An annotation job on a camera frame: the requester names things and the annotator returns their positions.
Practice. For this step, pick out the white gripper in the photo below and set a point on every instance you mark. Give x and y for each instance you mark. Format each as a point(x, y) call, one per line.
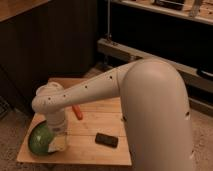
point(57, 123)

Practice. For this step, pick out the white sponge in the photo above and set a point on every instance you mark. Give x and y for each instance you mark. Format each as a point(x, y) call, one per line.
point(54, 145)

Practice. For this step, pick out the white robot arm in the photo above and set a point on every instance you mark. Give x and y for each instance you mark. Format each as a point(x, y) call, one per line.
point(155, 108)

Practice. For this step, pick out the orange carrot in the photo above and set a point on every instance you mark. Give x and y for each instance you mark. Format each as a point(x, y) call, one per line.
point(77, 111)

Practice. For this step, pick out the wooden table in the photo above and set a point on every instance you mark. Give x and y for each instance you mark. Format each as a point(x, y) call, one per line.
point(98, 117)

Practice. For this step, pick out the black rectangular phone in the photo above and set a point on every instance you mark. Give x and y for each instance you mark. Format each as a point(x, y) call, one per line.
point(107, 140)

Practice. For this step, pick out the clear plastic cup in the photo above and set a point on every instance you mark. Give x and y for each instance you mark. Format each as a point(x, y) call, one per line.
point(49, 87)

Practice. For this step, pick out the metal vertical pole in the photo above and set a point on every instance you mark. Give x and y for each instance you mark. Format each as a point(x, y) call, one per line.
point(108, 20)

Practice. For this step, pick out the grey metal beam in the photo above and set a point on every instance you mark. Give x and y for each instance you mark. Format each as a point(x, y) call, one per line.
point(192, 76)

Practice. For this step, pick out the wooden shelf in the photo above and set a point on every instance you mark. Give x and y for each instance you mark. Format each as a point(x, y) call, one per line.
point(165, 11)

